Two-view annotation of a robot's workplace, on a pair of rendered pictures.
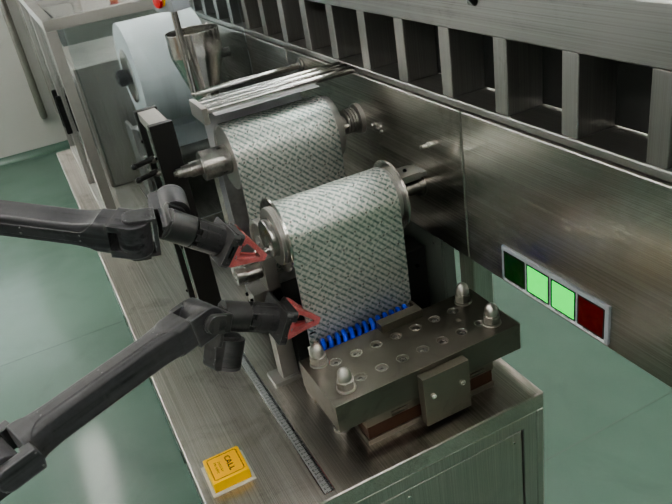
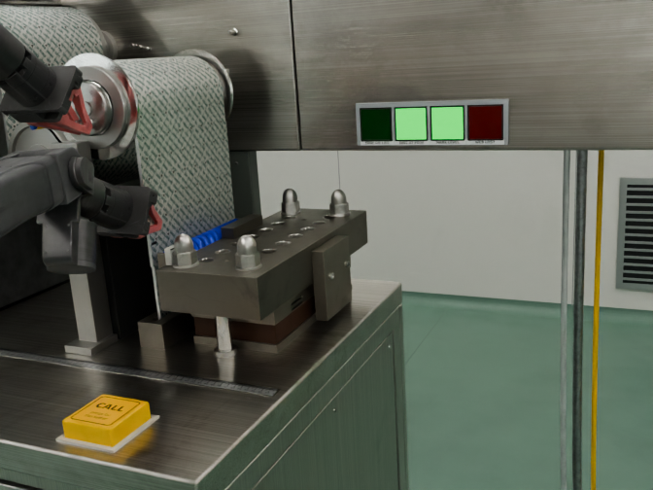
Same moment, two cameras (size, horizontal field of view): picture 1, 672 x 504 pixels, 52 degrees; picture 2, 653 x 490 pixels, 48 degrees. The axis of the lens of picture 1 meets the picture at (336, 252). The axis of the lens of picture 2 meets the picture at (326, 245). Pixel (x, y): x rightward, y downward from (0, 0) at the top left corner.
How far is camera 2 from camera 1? 0.83 m
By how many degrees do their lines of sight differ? 43
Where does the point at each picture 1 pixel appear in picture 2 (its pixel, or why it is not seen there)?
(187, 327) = (52, 162)
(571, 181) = not seen: outside the picture
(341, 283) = (179, 176)
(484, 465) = (375, 373)
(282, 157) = (45, 54)
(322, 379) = (208, 270)
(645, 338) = (551, 112)
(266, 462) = (156, 403)
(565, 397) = not seen: hidden behind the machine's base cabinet
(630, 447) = not seen: hidden behind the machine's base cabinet
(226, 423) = (48, 398)
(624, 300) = (524, 84)
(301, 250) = (143, 115)
